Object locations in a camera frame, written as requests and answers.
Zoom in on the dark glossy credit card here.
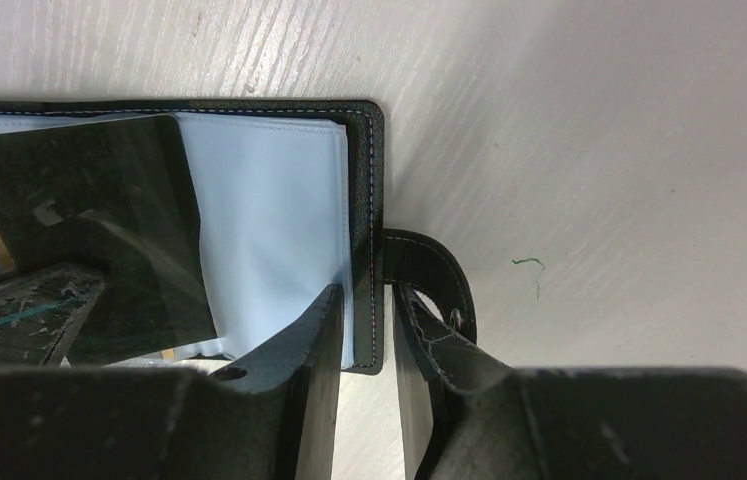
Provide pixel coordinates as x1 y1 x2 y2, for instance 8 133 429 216
0 114 216 365

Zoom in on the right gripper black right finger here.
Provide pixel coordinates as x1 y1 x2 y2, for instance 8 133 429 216
393 287 747 479

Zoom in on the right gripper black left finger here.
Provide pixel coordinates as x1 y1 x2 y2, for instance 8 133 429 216
0 285 343 479

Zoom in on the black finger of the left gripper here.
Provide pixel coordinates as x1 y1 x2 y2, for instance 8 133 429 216
0 263 105 366

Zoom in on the black leather card holder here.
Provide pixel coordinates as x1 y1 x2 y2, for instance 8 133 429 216
0 99 476 375

